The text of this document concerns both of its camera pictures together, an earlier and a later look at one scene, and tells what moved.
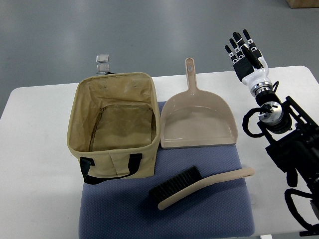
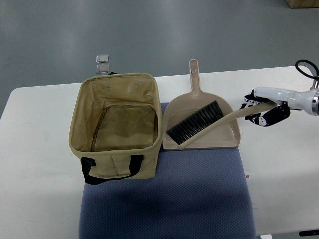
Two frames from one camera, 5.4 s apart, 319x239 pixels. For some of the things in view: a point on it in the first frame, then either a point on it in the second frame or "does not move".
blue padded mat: (123, 208) does not move
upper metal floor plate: (101, 58) does not move
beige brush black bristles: (166, 190) to (206, 119)
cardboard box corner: (303, 3) does not move
